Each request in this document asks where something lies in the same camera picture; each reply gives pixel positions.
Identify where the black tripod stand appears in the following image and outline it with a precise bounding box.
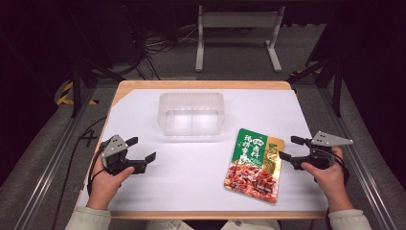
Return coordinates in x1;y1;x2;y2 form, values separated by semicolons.
286;57;345;119
67;47;126;119

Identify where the aluminium floor rail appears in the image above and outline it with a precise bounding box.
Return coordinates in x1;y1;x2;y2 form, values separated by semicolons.
11;87;98;230
318;87;399;230

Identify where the person's right hand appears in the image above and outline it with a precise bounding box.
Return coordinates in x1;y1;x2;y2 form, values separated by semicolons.
300;146;355;214

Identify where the white metal stand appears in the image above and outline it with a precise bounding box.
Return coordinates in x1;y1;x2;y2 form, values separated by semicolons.
194;4;287;74

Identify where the clear plastic container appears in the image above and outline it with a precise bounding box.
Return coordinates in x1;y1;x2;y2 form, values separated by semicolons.
156;91;226;137

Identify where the person's left hand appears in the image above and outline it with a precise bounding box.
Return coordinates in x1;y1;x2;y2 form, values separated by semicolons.
86;155;136;211

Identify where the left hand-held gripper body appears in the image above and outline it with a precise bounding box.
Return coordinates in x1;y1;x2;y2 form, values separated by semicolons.
101;133;148;176

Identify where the black floor cable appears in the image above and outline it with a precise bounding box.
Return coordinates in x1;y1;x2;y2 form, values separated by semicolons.
51;116;108;230

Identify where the bundle of black cables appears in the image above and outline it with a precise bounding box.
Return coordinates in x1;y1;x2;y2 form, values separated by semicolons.
125;5;199;81

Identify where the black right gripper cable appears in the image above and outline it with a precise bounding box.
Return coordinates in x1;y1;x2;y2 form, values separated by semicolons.
331;152;350;186

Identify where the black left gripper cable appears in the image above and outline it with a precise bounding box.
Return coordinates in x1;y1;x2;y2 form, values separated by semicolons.
86;144;107;196

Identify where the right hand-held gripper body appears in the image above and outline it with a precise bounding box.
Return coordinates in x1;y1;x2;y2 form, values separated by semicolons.
290;130;354;171

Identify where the white paper sheet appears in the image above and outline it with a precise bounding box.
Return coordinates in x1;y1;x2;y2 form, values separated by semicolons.
78;88;329;213

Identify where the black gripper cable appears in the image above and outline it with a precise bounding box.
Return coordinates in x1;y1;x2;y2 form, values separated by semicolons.
86;144;107;196
331;152;350;186

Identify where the green and red seasoning packet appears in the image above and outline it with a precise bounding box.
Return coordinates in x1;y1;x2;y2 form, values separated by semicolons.
223;127;285;205

